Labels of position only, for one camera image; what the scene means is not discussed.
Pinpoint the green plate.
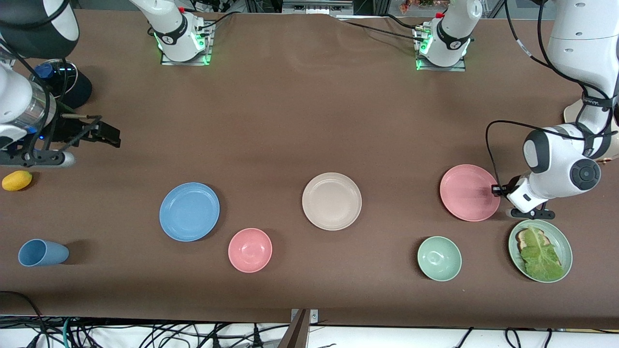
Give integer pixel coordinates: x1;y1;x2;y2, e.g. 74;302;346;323
508;219;574;284

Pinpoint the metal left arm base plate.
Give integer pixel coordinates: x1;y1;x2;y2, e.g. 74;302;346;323
415;27;467;72

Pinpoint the short black left base cable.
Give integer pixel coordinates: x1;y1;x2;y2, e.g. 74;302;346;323
382;14;419;30

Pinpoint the blue cup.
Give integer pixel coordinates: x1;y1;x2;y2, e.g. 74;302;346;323
18;239;70;267

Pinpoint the blue plate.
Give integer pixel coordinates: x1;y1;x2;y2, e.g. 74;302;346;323
159;182;221;242

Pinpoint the green lettuce leaf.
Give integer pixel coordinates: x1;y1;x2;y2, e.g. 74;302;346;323
519;225;566;282

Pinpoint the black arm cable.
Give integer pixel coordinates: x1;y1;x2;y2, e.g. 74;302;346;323
0;29;103;158
485;0;619;194

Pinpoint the metal table clamp bracket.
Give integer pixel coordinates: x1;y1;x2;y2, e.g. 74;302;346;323
290;308;320;325

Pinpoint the long black left base cable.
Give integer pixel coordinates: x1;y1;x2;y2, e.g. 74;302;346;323
339;18;426;42

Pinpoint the green bowl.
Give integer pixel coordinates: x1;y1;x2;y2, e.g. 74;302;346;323
417;236;462;282

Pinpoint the white rounded board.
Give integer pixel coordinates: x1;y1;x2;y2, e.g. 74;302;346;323
563;99;619;165

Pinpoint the yellow toy lemon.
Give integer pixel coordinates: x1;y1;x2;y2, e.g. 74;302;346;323
1;170;33;192

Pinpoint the black pot with blue handle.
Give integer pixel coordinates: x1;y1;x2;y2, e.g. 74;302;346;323
28;58;93;110

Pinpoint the brown table cover cloth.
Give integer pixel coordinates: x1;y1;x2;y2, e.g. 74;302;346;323
0;11;619;329

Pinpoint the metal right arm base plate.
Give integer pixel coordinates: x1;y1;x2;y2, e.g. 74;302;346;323
161;22;213;66

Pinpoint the beige plate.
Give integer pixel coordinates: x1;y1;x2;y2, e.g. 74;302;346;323
302;173;362;231

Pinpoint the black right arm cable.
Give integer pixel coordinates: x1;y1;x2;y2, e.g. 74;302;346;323
0;29;103;158

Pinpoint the black right base cable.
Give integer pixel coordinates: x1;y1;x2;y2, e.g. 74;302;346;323
196;10;248;34

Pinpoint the toasted bread slice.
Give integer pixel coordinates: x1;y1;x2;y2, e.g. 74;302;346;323
516;228;564;269

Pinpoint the pink plate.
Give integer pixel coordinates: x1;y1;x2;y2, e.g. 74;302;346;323
440;164;501;222

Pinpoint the pink bowl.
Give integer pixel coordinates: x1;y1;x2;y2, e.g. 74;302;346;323
228;228;273;274

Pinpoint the grey metal box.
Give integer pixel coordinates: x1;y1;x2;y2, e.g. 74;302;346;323
282;0;354;16

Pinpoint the orange flower decoration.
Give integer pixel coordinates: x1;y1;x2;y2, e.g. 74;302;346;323
399;0;453;14

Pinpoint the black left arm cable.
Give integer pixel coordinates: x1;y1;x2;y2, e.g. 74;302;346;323
485;0;619;194

